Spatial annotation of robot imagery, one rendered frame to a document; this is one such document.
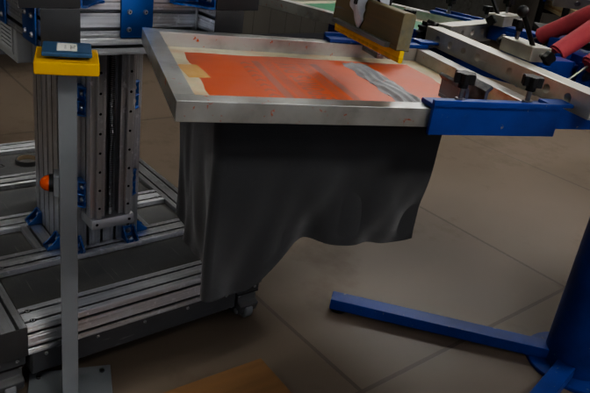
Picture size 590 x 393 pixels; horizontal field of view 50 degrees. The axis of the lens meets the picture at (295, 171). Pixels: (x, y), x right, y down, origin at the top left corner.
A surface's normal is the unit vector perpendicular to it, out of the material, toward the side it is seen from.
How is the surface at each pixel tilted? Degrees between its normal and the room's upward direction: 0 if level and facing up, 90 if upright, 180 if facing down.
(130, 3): 90
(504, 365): 0
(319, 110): 90
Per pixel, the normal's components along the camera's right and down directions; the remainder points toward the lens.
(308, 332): 0.13, -0.91
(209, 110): 0.31, 0.40
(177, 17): 0.61, 0.38
